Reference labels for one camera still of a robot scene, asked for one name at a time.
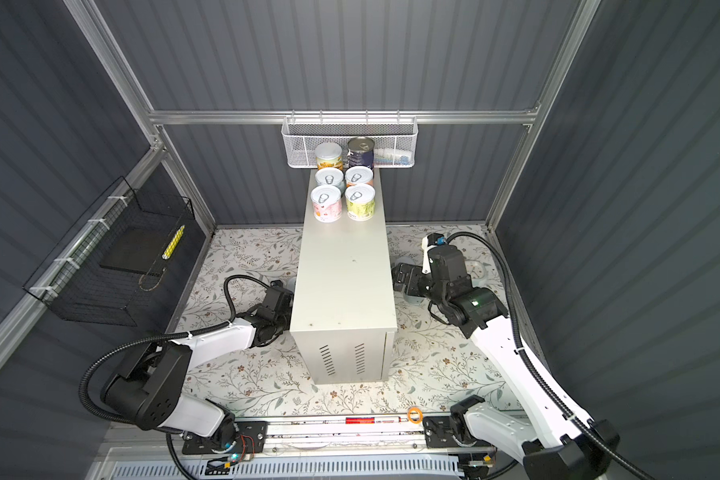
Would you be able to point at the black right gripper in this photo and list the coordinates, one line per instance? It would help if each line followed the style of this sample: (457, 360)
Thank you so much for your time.
(414, 273)

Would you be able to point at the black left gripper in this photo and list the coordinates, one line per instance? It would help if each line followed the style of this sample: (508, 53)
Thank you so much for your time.
(289, 310)

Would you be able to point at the green label can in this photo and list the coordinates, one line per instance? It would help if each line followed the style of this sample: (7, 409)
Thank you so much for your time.
(360, 201)

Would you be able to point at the pink label can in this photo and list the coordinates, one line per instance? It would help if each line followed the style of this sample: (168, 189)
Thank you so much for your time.
(327, 203)
(359, 175)

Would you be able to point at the light teal can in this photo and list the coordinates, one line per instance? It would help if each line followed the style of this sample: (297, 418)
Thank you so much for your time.
(331, 176)

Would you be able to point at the dark blue tin can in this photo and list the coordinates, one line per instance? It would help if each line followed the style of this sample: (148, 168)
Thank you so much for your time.
(360, 152)

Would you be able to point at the orange yellow fruit can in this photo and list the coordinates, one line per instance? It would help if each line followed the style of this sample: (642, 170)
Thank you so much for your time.
(329, 155)

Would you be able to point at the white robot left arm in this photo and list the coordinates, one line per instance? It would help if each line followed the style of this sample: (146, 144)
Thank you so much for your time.
(146, 388)

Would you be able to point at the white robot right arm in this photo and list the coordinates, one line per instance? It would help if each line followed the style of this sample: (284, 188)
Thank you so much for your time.
(558, 439)

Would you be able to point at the white metal cabinet counter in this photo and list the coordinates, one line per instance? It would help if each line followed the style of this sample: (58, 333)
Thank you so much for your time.
(344, 318)

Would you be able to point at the can with pull tab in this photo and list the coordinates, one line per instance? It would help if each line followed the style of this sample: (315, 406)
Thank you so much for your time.
(399, 270)

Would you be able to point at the white round clock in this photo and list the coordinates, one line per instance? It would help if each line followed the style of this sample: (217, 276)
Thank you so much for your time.
(478, 273)

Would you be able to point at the yellow highlighter pen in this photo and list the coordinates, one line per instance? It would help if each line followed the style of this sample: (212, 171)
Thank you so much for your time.
(173, 243)

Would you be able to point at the white wire mesh basket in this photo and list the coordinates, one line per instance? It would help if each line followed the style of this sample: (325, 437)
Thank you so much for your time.
(395, 138)

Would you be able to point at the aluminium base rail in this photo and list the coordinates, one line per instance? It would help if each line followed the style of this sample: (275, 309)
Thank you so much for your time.
(353, 434)

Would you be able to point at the black wire wall basket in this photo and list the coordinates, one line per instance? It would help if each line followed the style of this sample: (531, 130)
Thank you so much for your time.
(111, 273)

